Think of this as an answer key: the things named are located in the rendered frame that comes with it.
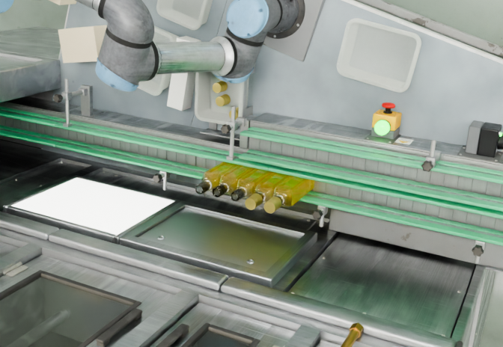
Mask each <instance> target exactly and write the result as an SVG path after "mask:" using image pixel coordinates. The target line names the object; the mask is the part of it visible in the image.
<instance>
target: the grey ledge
mask: <svg viewBox="0 0 503 347"><path fill-rule="evenodd" d="M329 230H334V231H337V232H341V233H346V234H350V235H354V236H359V237H363V238H366V239H372V240H376V241H379V242H385V243H389V244H392V245H397V246H401V247H405V248H411V249H414V250H417V251H423V252H427V253H430V254H436V255H440V256H443V257H449V258H452V259H456V260H462V261H465V262H471V263H474V264H478V265H484V266H486V269H488V270H491V271H497V272H500V273H503V246H501V245H495V244H492V243H488V242H486V244H485V248H484V253H483V254H481V257H480V262H479V263H475V256H474V255H473V252H472V249H473V247H474V246H475V241H476V240H474V239H468V238H464V237H461V236H455V235H451V234H447V233H441V232H437V231H434V230H427V229H424V228H420V227H414V226H410V225H406V224H400V223H397V222H393V221H387V220H383V219H379V218H373V217H369V216H366V215H360V214H356V213H352V212H346V211H342V210H339V209H333V208H331V209H330V217H329Z"/></svg>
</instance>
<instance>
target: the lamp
mask: <svg viewBox="0 0 503 347"><path fill-rule="evenodd" d="M374 129H375V132H376V133H377V134H378V135H385V134H387V133H388V132H389V131H390V129H391V124H390V123H389V122H388V121H387V120H379V121H377V123H376V124H375V126H374Z"/></svg>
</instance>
